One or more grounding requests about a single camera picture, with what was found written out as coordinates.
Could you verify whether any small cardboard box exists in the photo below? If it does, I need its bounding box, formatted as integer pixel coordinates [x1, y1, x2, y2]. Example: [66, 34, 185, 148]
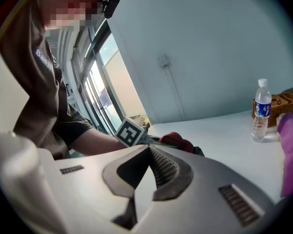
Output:
[133, 115, 151, 129]

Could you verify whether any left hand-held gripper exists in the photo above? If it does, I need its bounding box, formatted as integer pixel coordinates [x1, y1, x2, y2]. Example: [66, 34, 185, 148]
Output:
[114, 117, 162, 148]

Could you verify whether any person's left forearm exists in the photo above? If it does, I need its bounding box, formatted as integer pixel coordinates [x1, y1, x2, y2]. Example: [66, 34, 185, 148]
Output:
[68, 127, 127, 156]

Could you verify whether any white wall outlet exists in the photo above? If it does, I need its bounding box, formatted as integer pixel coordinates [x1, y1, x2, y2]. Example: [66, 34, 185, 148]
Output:
[157, 54, 170, 68]

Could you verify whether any person's dark brown shirt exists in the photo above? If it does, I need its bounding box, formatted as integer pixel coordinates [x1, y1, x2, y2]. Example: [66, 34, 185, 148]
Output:
[0, 0, 95, 160]

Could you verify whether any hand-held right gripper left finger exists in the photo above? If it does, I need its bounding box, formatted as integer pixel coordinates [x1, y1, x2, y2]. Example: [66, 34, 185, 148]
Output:
[36, 144, 150, 234]

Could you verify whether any white wall cable conduit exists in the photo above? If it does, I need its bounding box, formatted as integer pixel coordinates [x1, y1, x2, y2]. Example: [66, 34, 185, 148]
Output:
[164, 66, 186, 121]

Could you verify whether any black head-worn camera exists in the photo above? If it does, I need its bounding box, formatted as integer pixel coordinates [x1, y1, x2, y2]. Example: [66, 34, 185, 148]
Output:
[102, 0, 121, 20]

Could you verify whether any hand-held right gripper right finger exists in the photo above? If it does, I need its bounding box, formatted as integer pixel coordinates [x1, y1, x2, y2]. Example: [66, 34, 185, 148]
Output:
[136, 144, 275, 234]

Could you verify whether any clear water bottle blue label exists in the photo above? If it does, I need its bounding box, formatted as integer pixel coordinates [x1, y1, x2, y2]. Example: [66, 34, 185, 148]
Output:
[251, 78, 272, 142]

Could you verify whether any paper notice on window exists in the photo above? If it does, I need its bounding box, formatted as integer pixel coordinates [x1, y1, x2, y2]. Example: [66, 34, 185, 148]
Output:
[99, 88, 112, 107]

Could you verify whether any brown wicker basket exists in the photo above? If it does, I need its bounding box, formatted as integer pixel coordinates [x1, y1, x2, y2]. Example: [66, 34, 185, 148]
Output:
[251, 92, 293, 128]

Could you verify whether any dark window frame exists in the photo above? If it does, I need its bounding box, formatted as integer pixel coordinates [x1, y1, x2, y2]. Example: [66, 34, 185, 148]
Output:
[70, 18, 127, 137]

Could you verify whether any person's face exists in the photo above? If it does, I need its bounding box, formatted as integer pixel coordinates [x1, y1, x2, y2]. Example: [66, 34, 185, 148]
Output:
[39, 0, 106, 30]

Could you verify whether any brown cloth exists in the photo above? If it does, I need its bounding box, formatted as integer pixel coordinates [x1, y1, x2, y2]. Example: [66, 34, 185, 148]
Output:
[158, 131, 194, 154]

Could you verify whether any purple cloth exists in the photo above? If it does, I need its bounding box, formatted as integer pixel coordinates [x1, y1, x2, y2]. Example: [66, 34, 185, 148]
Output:
[277, 113, 293, 197]

